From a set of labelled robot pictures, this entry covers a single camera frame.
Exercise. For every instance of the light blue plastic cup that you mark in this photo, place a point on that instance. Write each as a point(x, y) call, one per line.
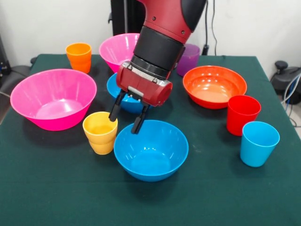
point(258, 146)

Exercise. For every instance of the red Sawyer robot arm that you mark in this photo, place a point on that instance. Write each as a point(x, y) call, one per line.
point(164, 18)

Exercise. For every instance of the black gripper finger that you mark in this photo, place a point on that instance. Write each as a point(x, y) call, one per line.
point(140, 120)
point(115, 109)

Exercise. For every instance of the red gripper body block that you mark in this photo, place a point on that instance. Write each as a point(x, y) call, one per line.
point(145, 87)

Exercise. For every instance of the orange plastic cup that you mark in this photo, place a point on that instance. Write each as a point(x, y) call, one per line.
point(78, 58)

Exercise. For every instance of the yellow plastic cup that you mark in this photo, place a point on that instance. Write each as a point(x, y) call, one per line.
point(101, 141)

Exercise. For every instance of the purple plastic cup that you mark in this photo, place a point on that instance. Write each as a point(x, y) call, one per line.
point(189, 61)

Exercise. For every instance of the pink plastic bowl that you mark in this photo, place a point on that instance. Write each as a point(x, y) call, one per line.
point(115, 51)
point(35, 94)

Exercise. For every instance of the blue plastic bowl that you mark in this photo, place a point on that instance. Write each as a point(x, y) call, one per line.
point(150, 160)
point(128, 106)

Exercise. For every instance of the red-orange plastic bowl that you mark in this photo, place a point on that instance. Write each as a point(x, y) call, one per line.
point(214, 91)

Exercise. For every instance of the dark green table cloth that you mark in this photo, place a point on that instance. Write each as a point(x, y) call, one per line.
point(211, 188)

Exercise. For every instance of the black upright post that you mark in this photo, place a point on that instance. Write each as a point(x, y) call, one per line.
point(120, 16)

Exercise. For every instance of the red plastic cup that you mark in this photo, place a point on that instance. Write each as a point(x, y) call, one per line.
point(242, 117)

